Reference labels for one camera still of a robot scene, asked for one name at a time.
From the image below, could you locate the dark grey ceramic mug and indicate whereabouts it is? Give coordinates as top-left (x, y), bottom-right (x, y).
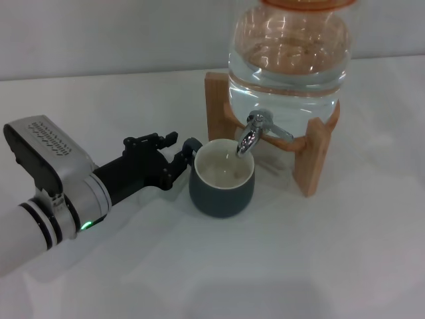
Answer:
top-left (182, 137), bottom-right (257, 219)

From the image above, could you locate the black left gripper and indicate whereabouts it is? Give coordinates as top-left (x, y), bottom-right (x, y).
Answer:
top-left (92, 131), bottom-right (197, 207)

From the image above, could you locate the wooden dispenser stand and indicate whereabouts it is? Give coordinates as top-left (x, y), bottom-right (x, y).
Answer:
top-left (204, 71), bottom-right (342, 199)

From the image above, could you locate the glass water dispenser jar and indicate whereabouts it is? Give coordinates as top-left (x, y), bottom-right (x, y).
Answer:
top-left (227, 2), bottom-right (353, 139)

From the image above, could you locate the chrome faucet tap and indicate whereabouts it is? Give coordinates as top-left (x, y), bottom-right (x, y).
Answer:
top-left (234, 109), bottom-right (295, 158)

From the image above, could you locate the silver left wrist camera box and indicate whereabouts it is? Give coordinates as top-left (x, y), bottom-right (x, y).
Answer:
top-left (3, 114), bottom-right (96, 197)

